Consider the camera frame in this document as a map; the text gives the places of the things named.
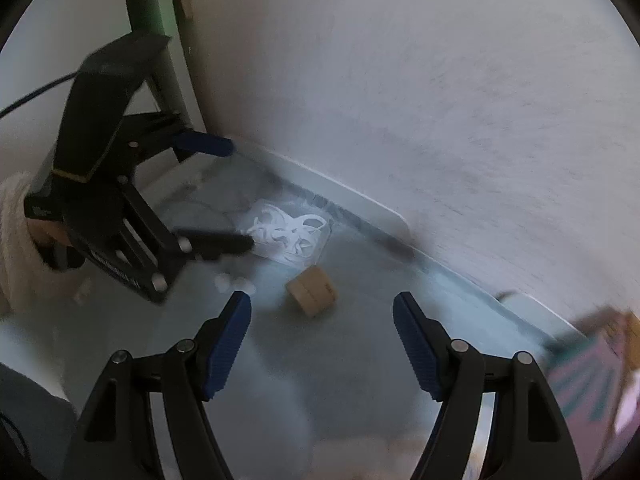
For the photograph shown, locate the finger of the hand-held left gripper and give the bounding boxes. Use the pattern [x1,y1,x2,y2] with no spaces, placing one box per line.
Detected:
[116,175,257,306]
[122,111,235,163]

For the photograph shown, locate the bag of white rubber bands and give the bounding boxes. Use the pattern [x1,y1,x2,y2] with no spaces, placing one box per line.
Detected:
[227,200,333,268]

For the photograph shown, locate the pink sunburst cardboard box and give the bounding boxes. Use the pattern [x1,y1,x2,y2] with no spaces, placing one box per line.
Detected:
[547,310,640,466]

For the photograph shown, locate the black cable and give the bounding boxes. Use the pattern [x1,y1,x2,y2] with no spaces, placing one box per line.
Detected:
[0,72,78,116]

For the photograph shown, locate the dark curved pole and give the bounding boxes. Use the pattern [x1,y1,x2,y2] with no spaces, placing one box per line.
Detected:
[122,0,188,121]

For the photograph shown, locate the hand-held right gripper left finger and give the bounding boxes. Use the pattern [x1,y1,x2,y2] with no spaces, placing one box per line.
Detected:
[60,290,253,480]

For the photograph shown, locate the person's left hand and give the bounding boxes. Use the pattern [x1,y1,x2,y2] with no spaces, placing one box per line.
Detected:
[27,220,75,267]

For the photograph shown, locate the person's grey clothing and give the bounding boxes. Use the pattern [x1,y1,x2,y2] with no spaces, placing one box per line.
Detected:
[0,362,81,480]

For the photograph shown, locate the person's left forearm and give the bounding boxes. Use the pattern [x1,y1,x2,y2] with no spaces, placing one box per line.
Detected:
[0,172,76,316]

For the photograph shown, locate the brown wooden panel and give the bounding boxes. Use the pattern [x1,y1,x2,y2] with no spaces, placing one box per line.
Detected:
[167,0,211,131]

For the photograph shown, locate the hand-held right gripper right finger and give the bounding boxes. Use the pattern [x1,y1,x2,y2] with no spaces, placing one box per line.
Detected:
[392,291,583,480]

